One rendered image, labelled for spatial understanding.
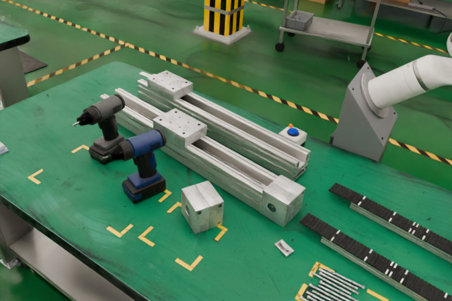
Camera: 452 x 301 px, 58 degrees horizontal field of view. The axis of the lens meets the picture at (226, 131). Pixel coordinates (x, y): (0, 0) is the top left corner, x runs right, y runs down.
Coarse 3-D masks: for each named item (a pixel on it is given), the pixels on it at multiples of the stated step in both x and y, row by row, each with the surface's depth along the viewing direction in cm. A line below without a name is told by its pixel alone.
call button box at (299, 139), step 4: (288, 128) 155; (280, 132) 152; (284, 132) 153; (288, 132) 152; (300, 132) 153; (304, 132) 153; (284, 136) 151; (288, 136) 151; (292, 136) 151; (296, 136) 151; (300, 136) 151; (304, 136) 152; (292, 140) 149; (296, 140) 149; (300, 140) 151; (304, 140) 154; (300, 144) 152; (304, 144) 156
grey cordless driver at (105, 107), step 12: (120, 96) 137; (96, 108) 130; (108, 108) 132; (120, 108) 136; (84, 120) 127; (96, 120) 129; (108, 120) 134; (108, 132) 138; (96, 144) 139; (108, 144) 139; (96, 156) 139
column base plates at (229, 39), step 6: (198, 30) 450; (204, 30) 451; (240, 30) 458; (246, 30) 459; (204, 36) 446; (210, 36) 444; (216, 36) 439; (222, 36) 440; (228, 36) 432; (234, 36) 442; (240, 36) 450; (222, 42) 436; (228, 42) 433
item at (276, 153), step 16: (144, 80) 174; (144, 96) 175; (160, 96) 169; (192, 96) 166; (192, 112) 158; (208, 112) 163; (224, 112) 157; (208, 128) 157; (224, 128) 150; (240, 128) 155; (256, 128) 149; (224, 144) 153; (240, 144) 148; (256, 144) 142; (272, 144) 147; (288, 144) 142; (256, 160) 145; (272, 160) 140; (288, 160) 135; (304, 160) 140; (288, 176) 138
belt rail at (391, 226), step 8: (352, 208) 130; (360, 208) 128; (368, 216) 127; (376, 216) 125; (384, 224) 124; (392, 224) 122; (400, 232) 121; (408, 232) 120; (416, 240) 120; (424, 248) 118; (432, 248) 117; (440, 256) 116; (448, 256) 115
